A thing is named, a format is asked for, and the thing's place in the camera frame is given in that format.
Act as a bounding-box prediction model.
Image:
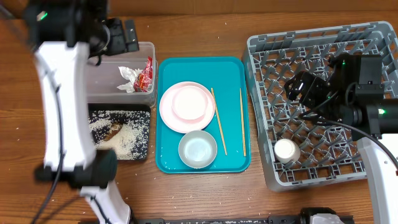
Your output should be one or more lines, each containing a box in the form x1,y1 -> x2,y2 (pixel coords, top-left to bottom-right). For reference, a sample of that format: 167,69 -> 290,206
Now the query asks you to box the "white tissue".
117,67 -> 142,93

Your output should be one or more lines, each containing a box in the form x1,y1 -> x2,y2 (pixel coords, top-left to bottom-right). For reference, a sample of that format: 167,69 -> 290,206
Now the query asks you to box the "red snack wrapper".
133,57 -> 153,92

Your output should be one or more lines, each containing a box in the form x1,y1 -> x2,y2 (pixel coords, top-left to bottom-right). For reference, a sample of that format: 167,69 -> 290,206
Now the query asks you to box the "white paper cup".
274,139 -> 300,164

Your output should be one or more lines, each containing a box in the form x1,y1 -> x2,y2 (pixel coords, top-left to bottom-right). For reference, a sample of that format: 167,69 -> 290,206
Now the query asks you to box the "rice and food waste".
89,110 -> 150,160

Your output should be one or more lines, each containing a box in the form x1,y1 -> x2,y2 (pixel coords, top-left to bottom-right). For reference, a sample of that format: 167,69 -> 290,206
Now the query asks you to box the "wooden chopstick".
211,88 -> 228,156
239,88 -> 246,157

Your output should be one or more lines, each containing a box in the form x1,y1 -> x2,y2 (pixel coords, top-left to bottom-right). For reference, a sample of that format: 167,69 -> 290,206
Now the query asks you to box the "grey bowl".
178,130 -> 218,169

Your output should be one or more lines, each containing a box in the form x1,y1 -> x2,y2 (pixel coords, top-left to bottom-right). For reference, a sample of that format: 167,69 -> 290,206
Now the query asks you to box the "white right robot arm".
284,54 -> 397,223

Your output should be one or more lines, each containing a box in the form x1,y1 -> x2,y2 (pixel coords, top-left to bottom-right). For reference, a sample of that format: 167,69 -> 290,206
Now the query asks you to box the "clear plastic bin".
86,42 -> 159,107

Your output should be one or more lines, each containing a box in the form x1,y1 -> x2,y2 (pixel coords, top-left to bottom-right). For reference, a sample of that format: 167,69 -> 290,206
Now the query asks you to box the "grey plastic dish rack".
241,21 -> 398,192

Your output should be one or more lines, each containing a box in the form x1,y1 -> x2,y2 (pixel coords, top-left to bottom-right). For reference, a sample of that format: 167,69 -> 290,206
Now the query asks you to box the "teal plastic tray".
155,57 -> 251,174

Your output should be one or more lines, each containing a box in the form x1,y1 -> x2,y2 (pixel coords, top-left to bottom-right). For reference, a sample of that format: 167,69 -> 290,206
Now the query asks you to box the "black plastic tray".
87,103 -> 152,161

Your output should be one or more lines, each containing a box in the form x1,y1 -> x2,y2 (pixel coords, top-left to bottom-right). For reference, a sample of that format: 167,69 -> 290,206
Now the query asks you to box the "pink plate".
159,82 -> 215,133

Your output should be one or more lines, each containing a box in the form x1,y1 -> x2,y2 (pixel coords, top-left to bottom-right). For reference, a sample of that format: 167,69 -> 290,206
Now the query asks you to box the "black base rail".
137,207 -> 355,224

